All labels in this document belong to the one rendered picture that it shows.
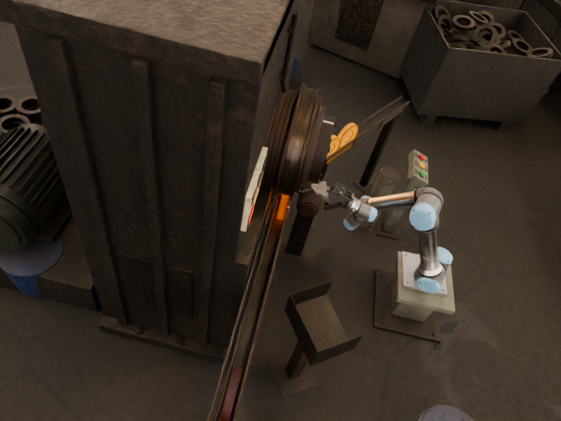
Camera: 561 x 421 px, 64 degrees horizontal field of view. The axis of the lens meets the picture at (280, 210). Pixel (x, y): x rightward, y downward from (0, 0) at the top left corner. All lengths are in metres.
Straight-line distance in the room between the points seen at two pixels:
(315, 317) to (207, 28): 1.27
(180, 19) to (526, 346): 2.68
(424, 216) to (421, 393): 1.04
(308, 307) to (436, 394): 1.03
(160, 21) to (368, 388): 2.06
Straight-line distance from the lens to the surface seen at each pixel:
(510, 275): 3.44
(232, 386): 1.64
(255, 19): 1.27
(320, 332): 1.98
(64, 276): 2.52
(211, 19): 1.24
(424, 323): 2.88
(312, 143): 1.71
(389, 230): 3.18
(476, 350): 2.99
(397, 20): 4.43
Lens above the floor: 2.34
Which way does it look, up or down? 49 degrees down
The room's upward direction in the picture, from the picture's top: 14 degrees clockwise
